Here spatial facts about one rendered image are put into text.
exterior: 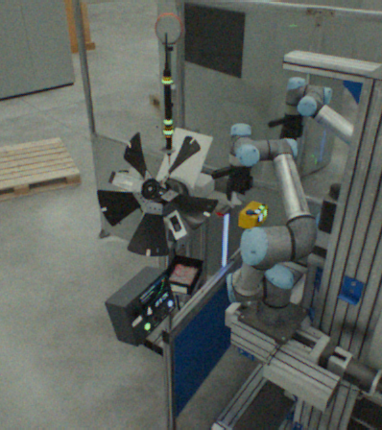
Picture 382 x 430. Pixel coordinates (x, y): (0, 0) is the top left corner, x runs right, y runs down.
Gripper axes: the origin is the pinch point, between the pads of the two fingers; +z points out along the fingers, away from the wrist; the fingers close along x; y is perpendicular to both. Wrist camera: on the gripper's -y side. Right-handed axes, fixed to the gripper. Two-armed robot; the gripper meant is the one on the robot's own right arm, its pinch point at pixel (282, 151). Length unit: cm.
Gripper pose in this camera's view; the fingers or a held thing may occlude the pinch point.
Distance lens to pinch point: 232.2
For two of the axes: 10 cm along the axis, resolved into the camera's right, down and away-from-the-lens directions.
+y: 8.3, 3.1, -4.6
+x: 5.5, -4.6, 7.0
